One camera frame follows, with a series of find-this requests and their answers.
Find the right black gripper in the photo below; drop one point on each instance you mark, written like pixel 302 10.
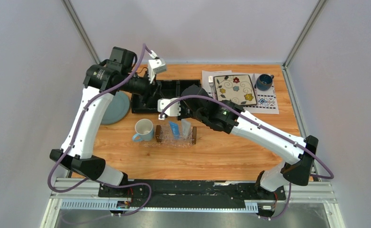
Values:
pixel 183 115

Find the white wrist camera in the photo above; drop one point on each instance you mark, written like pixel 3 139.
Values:
pixel 156 65
pixel 168 108

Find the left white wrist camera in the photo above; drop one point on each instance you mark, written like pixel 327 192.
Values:
pixel 156 65

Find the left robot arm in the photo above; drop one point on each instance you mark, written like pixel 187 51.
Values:
pixel 123 70

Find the aluminium frame rail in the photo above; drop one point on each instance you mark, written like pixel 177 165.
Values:
pixel 77 204

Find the black compartment organizer box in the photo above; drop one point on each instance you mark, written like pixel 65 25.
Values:
pixel 169 89

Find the patterned white placemat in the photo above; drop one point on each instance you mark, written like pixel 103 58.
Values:
pixel 266 100

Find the blue toothpaste tube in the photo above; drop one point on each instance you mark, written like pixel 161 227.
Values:
pixel 175 130

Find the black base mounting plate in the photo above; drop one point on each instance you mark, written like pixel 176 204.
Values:
pixel 195 194

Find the grey blue round plate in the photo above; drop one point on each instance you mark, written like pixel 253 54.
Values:
pixel 117 109

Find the dark blue mug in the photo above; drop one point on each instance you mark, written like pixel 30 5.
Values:
pixel 264 82

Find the knife beside plate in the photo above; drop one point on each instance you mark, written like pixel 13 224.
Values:
pixel 253 79

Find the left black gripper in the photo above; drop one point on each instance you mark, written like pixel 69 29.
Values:
pixel 150 91

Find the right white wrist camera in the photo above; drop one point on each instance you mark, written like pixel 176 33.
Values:
pixel 168 108

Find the clear glass tray wooden handles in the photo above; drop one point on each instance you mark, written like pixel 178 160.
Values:
pixel 163 137

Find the grey white toothpaste tube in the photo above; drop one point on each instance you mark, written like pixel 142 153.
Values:
pixel 186 128

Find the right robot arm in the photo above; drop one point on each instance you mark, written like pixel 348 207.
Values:
pixel 226 116

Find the light blue mug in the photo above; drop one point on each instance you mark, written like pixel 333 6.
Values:
pixel 144 131

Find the square floral plate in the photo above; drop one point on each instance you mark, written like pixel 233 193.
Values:
pixel 237 88

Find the pink handled fork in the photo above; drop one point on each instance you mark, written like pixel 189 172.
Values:
pixel 212 86

